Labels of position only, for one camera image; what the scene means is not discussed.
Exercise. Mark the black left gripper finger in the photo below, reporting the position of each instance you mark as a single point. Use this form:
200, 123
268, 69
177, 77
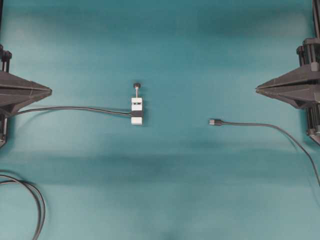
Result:
10, 104
10, 81

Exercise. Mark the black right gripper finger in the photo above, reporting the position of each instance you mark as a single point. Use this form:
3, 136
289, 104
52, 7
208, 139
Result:
299, 75
298, 96

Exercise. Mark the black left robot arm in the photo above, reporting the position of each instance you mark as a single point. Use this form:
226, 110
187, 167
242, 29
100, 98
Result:
15, 93

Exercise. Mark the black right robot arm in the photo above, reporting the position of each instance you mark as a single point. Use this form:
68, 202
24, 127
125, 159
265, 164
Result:
309, 55

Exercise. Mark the white female connector block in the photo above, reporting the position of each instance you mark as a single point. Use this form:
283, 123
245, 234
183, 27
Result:
137, 108

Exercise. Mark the black right frame post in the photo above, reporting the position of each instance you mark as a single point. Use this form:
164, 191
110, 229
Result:
316, 17

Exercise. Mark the black frame post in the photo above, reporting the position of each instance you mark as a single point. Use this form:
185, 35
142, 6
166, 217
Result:
316, 17
1, 20

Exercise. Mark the black left frame post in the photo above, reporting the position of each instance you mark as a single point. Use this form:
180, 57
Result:
1, 20

